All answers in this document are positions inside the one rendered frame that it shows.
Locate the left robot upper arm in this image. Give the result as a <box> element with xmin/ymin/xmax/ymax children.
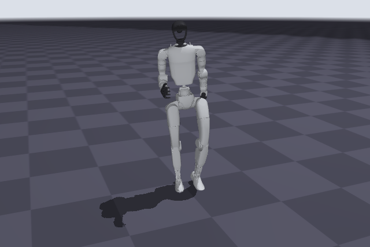
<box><xmin>194</xmin><ymin>46</ymin><xmax>208</xmax><ymax>79</ymax></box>

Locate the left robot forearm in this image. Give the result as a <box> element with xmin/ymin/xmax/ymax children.
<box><xmin>199</xmin><ymin>77</ymin><xmax>208</xmax><ymax>96</ymax></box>

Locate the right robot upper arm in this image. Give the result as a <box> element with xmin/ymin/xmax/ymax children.
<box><xmin>157</xmin><ymin>48</ymin><xmax>168</xmax><ymax>81</ymax></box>

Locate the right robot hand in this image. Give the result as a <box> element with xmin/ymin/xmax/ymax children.
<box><xmin>161</xmin><ymin>83</ymin><xmax>171</xmax><ymax>98</ymax></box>

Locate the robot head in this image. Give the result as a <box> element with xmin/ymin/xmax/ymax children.
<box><xmin>172</xmin><ymin>20</ymin><xmax>187</xmax><ymax>47</ymax></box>

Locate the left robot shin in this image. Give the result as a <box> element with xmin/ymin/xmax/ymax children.
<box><xmin>194</xmin><ymin>144</ymin><xmax>209</xmax><ymax>178</ymax></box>

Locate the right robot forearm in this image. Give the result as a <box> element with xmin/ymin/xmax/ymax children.
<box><xmin>158</xmin><ymin>75</ymin><xmax>169</xmax><ymax>93</ymax></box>

